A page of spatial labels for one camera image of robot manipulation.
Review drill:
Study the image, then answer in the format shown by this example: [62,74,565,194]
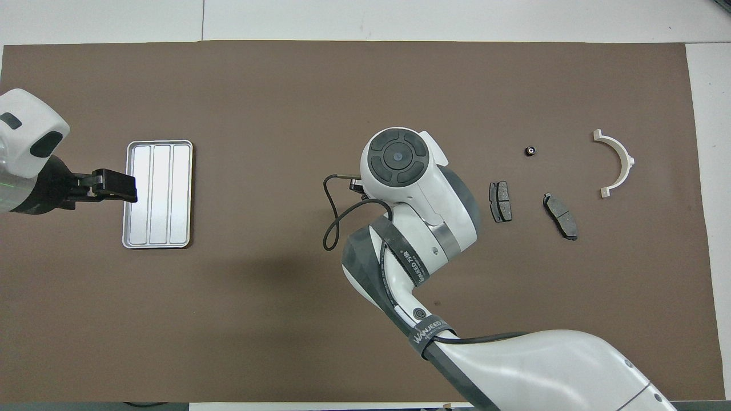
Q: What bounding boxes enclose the long dark brake pad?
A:
[543,193,579,241]

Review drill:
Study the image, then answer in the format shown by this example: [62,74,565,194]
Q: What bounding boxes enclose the brown table mat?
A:
[0,40,726,404]

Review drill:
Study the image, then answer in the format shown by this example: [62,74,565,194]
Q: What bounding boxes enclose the white curved plastic bracket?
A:
[592,129,636,199]

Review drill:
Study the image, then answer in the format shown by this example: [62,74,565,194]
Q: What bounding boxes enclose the silver metal tray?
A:
[122,140,194,249]

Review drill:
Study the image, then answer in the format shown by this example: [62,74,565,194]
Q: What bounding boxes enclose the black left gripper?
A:
[10,155,138,215]

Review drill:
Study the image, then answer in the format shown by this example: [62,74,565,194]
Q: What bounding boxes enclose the short dark brake pad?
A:
[489,181,513,223]

